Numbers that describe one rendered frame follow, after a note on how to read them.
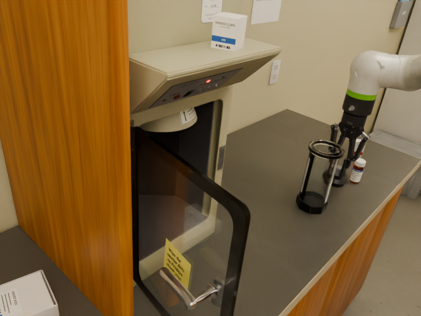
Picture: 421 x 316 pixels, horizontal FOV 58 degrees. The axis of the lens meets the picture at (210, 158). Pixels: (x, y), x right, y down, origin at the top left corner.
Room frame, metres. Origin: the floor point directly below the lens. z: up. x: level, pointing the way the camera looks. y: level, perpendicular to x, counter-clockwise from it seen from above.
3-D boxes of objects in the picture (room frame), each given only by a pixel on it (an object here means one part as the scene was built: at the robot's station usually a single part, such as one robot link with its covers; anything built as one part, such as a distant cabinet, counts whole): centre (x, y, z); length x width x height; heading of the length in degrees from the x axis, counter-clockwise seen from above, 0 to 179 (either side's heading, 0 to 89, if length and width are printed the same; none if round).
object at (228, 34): (0.75, -0.01, 1.54); 0.05 x 0.05 x 0.06; 69
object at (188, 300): (0.43, 0.02, 1.20); 0.10 x 0.05 x 0.03; 43
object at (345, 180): (1.17, -0.46, 1.00); 0.09 x 0.09 x 0.07
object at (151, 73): (0.71, 0.02, 1.46); 0.32 x 0.11 x 0.10; 141
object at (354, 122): (1.17, -0.46, 1.20); 0.08 x 0.07 x 0.09; 51
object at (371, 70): (1.17, -0.47, 1.37); 0.13 x 0.11 x 0.14; 90
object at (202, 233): (0.51, 0.05, 1.19); 0.30 x 0.01 x 0.40; 43
